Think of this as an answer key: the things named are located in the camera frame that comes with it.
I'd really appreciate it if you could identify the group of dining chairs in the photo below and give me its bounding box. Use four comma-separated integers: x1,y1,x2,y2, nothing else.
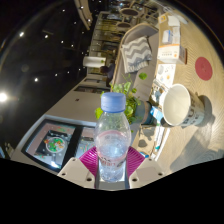
96,0,164,34

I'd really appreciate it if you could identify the small white and blue pack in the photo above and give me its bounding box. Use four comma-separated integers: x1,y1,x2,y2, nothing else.
162,29,181,45

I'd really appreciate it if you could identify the small blue and white box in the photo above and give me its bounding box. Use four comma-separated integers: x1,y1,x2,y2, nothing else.
149,105,164,123

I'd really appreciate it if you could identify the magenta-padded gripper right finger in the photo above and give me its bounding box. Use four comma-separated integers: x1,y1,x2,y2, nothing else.
124,145,168,190

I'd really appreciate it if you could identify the white printed paper cup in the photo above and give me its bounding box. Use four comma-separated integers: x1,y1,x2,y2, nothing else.
159,83,206,128

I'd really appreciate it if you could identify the person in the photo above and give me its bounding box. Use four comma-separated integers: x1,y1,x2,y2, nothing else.
99,59,117,88

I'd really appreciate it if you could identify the group of ceiling lights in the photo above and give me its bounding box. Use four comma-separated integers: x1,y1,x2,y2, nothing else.
0,6,68,104

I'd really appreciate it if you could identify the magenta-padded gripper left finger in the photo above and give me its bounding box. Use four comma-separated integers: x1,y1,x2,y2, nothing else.
57,145,100,190

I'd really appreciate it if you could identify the white and orange box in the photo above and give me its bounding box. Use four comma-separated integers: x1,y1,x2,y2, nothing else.
156,44,188,65

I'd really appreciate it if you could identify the white and green pen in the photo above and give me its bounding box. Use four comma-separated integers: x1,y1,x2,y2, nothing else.
153,126,171,158

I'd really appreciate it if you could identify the flat round red coaster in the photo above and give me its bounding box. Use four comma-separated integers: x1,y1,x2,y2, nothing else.
194,56,214,82

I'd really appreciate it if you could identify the window with painted decals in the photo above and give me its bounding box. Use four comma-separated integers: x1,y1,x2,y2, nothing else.
21,119,98,174

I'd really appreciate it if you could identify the white round pillar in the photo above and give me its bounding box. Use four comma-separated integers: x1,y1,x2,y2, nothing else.
82,55,107,69

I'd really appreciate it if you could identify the green potted plant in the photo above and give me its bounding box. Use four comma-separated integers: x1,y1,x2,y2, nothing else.
94,72,158,127

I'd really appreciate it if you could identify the small yellow card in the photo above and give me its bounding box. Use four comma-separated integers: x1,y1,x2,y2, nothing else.
158,13,169,24

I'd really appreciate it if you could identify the grey curved sofa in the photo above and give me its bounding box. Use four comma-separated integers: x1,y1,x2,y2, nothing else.
111,22,161,104

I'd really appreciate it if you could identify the clear blue-capped water bottle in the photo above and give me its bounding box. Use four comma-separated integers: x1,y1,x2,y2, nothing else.
93,92,132,184

